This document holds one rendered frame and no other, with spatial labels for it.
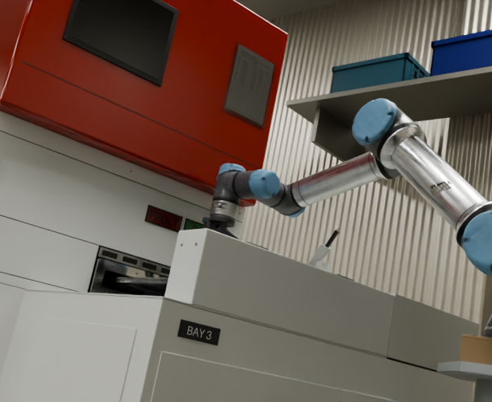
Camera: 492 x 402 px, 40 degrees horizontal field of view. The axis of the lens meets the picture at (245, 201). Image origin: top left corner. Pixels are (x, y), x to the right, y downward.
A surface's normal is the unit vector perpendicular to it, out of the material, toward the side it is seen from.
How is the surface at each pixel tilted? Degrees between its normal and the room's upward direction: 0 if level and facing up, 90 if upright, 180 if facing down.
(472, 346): 90
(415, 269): 90
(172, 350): 90
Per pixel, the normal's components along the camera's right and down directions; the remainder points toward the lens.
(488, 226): -0.58, -0.25
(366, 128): -0.69, -0.41
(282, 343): 0.63, -0.08
